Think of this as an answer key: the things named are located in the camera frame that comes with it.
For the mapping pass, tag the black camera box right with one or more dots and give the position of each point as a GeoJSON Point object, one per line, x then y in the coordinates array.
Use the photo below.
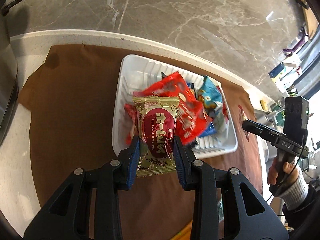
{"type": "Point", "coordinates": [296, 113]}

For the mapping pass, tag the purple hanging tool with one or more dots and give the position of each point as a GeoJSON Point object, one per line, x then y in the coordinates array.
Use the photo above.
{"type": "Point", "coordinates": [299, 41]}

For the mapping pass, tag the brown cloth mat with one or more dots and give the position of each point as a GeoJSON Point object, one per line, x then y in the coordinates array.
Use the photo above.
{"type": "Point", "coordinates": [71, 98]}

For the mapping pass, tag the green bean snack packet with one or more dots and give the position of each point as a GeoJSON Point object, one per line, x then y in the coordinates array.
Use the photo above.
{"type": "Point", "coordinates": [220, 210]}

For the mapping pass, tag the white ribbed plastic tray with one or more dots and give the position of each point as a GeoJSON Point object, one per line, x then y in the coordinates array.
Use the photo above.
{"type": "Point", "coordinates": [138, 73]}

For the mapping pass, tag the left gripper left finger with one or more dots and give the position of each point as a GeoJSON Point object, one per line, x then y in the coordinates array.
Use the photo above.
{"type": "Point", "coordinates": [124, 168]}

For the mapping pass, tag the dark blue cup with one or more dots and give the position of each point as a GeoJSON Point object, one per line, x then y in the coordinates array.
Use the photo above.
{"type": "Point", "coordinates": [276, 70]}

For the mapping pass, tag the stainless steel rice cooker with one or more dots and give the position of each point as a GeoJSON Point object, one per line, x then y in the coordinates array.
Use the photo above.
{"type": "Point", "coordinates": [8, 79]}

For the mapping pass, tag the red white small packet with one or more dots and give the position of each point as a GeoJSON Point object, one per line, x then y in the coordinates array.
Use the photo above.
{"type": "Point", "coordinates": [242, 118]}

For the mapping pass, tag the red patterned nut packet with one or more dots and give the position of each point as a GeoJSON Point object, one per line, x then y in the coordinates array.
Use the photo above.
{"type": "Point", "coordinates": [132, 112]}

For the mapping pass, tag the orange long snack packet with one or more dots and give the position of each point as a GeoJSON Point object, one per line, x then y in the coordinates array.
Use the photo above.
{"type": "Point", "coordinates": [185, 233]}

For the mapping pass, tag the right grey sleeve forearm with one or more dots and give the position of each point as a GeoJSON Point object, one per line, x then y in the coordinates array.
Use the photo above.
{"type": "Point", "coordinates": [301, 206]}

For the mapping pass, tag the yellow sponge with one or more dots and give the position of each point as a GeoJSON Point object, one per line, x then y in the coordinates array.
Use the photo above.
{"type": "Point", "coordinates": [264, 105]}

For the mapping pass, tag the white and red snack bag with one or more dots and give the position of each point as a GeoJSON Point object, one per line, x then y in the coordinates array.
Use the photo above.
{"type": "Point", "coordinates": [221, 119]}

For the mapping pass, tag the red Milkes chocolate bag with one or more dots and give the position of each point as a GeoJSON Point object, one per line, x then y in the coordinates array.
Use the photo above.
{"type": "Point", "coordinates": [192, 119]}

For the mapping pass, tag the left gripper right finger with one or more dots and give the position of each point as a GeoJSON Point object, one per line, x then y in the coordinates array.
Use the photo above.
{"type": "Point", "coordinates": [186, 164]}

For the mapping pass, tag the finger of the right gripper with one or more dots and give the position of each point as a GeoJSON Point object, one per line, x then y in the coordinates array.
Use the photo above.
{"type": "Point", "coordinates": [260, 130]}

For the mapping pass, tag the gold red pie packet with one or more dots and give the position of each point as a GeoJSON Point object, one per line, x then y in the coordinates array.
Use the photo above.
{"type": "Point", "coordinates": [157, 117]}

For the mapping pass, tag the black cookie snack packet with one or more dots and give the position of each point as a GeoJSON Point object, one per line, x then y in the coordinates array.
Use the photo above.
{"type": "Point", "coordinates": [193, 143]}

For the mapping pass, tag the light blue snack packet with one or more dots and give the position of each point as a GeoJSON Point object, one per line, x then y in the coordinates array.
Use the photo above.
{"type": "Point", "coordinates": [209, 95]}

